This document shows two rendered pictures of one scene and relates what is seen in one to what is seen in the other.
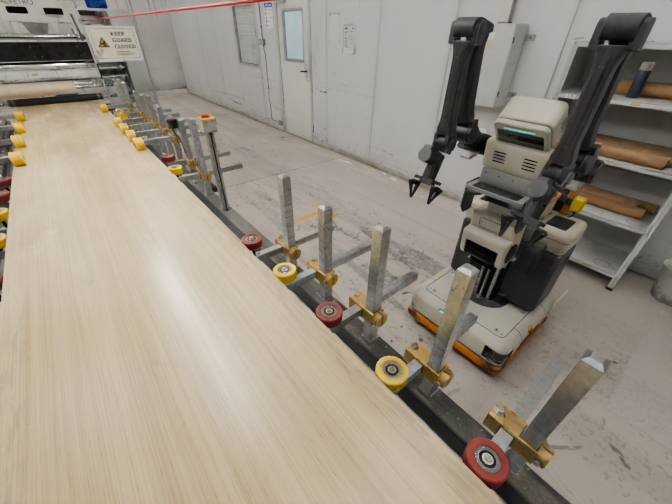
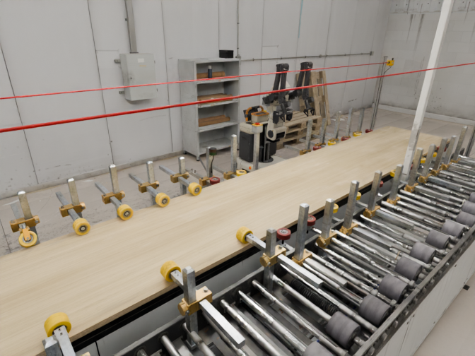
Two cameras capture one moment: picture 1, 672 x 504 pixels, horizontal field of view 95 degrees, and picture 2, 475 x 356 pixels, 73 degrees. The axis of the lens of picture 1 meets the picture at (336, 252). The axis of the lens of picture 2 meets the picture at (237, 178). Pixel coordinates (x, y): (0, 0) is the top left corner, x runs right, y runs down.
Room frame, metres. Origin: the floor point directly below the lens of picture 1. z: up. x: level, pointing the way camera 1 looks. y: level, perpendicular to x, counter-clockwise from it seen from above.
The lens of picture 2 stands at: (1.87, 3.34, 1.94)
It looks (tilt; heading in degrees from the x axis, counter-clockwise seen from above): 25 degrees down; 269
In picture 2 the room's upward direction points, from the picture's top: 1 degrees clockwise
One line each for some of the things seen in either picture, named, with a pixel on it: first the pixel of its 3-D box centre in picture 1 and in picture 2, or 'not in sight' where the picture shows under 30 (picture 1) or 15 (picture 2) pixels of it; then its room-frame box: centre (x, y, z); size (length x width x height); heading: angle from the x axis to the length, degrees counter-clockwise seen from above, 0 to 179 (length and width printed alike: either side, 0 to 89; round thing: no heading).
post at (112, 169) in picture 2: (157, 127); (117, 198); (2.63, 1.47, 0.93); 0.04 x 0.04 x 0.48; 40
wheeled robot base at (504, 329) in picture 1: (479, 305); (263, 167); (1.42, -0.93, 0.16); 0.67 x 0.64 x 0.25; 130
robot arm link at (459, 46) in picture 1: (454, 91); (283, 83); (1.29, -0.44, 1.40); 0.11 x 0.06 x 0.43; 39
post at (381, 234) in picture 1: (374, 292); (336, 132); (0.71, -0.12, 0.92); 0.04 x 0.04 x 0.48; 40
